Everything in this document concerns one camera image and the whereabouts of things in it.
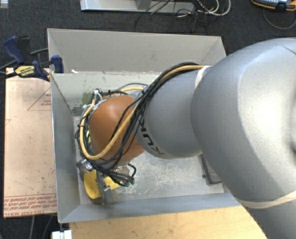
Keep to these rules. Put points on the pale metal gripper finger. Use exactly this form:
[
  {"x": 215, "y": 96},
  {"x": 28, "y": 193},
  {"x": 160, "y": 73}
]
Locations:
[{"x": 107, "y": 192}]

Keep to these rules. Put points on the yellow round object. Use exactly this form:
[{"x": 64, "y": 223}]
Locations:
[{"x": 91, "y": 185}]

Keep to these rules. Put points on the grey metal bin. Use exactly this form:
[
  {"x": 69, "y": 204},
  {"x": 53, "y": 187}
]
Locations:
[{"x": 163, "y": 180}]

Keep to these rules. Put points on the brown cardboard board red print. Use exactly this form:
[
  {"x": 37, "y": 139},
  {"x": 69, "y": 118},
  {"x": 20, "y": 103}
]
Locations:
[{"x": 28, "y": 138}]

